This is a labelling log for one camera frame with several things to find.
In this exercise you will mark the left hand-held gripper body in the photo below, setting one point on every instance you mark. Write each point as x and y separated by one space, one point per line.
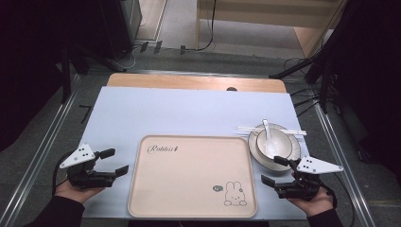
82 178

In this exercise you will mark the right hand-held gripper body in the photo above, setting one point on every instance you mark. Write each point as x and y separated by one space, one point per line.
304 186

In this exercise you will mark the person's left hand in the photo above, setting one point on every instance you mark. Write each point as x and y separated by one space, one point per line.
77 194

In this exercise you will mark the person's right hand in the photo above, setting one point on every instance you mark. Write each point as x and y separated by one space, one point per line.
317 205

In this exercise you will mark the white bowl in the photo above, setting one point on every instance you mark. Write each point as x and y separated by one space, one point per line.
281 139

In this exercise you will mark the white plate with dark rim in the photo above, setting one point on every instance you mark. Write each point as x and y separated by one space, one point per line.
253 151

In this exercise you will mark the white spoon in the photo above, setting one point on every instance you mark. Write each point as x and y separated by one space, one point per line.
268 132

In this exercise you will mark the white chopstick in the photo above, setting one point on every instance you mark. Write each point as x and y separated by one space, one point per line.
246 128
298 133

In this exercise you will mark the black tape strip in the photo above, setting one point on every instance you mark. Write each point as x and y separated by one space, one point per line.
85 111

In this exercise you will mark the beige tray with rabbit print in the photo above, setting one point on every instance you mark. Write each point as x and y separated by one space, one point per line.
189 176

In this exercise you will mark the light blue table sheet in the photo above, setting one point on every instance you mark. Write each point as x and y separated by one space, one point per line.
157 110

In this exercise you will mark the black table grommet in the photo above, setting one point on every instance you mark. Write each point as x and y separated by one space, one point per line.
231 89

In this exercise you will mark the black stand leg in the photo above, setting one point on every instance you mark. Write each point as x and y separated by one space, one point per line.
293 69

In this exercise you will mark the black curtain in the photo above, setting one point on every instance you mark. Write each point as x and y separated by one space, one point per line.
28 63
369 78

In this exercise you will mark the black cabinet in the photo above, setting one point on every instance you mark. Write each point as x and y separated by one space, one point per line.
121 25

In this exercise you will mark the light wooden desk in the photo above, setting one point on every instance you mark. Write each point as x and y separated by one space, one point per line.
261 15

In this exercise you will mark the aluminium frame rail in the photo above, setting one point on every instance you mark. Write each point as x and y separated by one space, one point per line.
38 148
343 164

